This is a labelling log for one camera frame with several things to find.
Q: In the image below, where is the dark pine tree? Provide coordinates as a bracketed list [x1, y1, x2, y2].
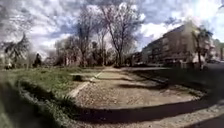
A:
[2, 33, 32, 70]

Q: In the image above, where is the leaf-strewn gravel path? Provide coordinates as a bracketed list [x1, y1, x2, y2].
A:
[64, 66, 224, 128]

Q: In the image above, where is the slender tree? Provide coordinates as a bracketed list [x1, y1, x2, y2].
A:
[191, 27, 214, 70]

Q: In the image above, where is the grass verge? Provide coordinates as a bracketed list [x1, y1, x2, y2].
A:
[0, 66, 105, 128]

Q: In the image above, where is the row of bare trees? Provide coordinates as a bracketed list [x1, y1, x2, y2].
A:
[53, 2, 145, 68]

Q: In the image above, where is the pale apartment building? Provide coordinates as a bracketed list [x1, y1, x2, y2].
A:
[139, 21, 219, 66]

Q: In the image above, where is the stone kerb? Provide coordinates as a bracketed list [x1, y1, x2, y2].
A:
[66, 70, 103, 100]

